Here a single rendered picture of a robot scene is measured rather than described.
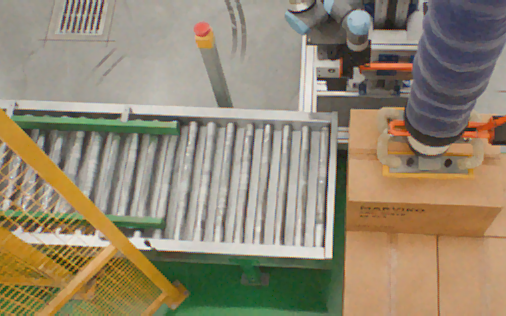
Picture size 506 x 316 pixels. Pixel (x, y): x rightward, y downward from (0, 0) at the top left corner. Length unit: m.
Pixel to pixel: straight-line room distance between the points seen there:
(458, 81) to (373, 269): 1.23
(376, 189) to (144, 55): 2.00
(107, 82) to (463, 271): 2.31
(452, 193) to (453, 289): 0.49
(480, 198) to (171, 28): 2.30
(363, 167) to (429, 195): 0.28
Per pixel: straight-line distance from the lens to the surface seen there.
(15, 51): 4.45
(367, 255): 2.96
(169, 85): 4.01
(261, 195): 3.05
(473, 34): 1.75
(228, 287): 3.52
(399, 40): 2.95
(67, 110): 3.40
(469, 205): 2.66
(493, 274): 3.02
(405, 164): 2.53
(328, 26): 2.80
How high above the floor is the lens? 3.41
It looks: 65 degrees down
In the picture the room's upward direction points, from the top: 4 degrees counter-clockwise
